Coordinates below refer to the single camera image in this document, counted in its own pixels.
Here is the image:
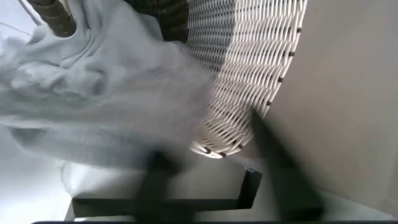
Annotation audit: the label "white laundry basket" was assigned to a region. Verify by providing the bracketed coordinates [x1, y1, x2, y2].
[27, 0, 308, 159]

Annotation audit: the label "pale grey shorts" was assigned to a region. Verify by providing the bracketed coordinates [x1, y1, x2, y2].
[0, 0, 218, 200]

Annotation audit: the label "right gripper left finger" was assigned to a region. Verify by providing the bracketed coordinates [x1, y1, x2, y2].
[133, 151, 194, 222]

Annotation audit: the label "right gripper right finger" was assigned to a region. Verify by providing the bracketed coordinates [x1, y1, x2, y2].
[250, 108, 326, 222]

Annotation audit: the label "black clothes rack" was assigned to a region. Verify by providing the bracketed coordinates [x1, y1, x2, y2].
[70, 167, 264, 218]

